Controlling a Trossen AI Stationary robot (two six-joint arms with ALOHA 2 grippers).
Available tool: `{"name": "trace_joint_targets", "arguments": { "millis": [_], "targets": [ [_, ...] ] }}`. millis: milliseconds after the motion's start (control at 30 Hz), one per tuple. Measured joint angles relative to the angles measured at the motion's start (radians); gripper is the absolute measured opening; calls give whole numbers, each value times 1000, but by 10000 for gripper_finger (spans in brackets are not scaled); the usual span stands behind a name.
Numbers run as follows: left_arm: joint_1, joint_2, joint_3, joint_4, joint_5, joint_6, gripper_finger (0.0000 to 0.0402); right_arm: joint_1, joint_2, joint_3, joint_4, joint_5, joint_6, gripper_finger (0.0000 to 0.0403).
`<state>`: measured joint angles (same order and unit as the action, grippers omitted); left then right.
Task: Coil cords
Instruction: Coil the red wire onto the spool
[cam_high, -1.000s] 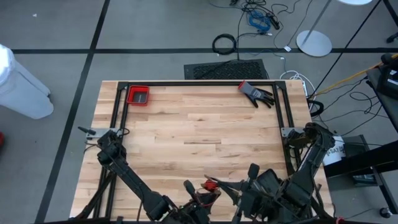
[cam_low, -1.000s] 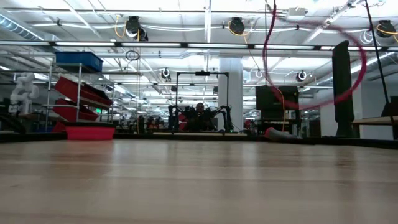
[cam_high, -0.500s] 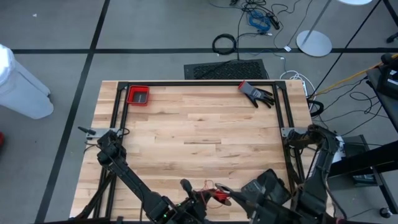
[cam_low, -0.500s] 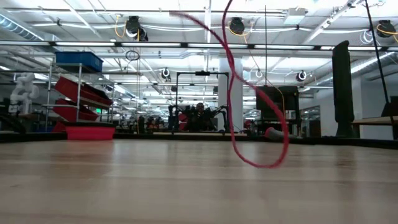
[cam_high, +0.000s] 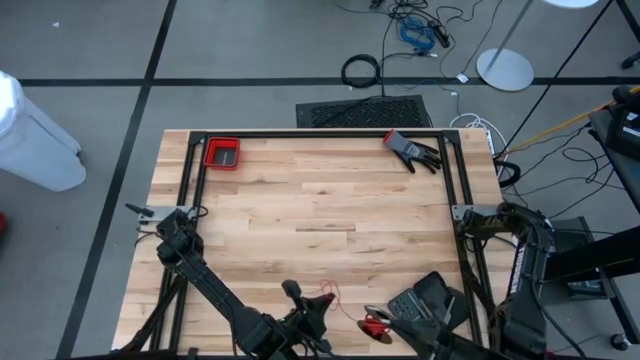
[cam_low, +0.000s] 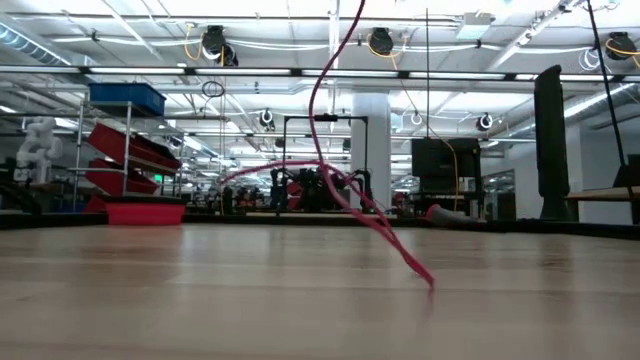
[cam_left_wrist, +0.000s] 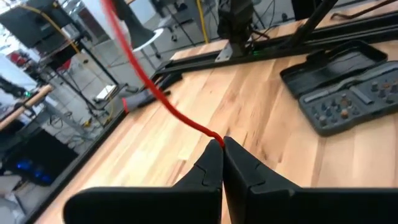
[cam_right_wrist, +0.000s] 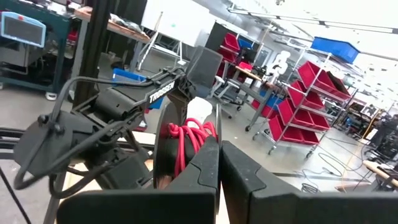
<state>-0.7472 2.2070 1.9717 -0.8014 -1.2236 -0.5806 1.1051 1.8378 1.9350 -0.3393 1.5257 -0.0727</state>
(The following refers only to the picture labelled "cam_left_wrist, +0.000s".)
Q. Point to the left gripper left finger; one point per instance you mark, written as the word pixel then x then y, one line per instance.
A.
pixel 140 208

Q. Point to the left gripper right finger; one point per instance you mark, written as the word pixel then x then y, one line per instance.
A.
pixel 295 208

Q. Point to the grey glove with red cuff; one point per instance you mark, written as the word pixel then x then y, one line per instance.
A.
pixel 140 99

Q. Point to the black computer tower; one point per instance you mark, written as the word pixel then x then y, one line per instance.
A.
pixel 40 158

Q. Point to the grey screwdriver bit case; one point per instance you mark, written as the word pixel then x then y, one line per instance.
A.
pixel 342 99

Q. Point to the white power strip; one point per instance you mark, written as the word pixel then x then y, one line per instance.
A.
pixel 105 92

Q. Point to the wooden desk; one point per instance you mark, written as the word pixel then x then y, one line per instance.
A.
pixel 28 104

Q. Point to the white floor lamp stand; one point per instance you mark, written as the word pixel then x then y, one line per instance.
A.
pixel 155 35

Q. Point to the black monitor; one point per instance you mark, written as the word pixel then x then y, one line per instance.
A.
pixel 28 25

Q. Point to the silver frame bracket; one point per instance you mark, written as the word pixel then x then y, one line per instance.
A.
pixel 227 53

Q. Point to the black diagonal frame brace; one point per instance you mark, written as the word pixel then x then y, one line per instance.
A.
pixel 311 21

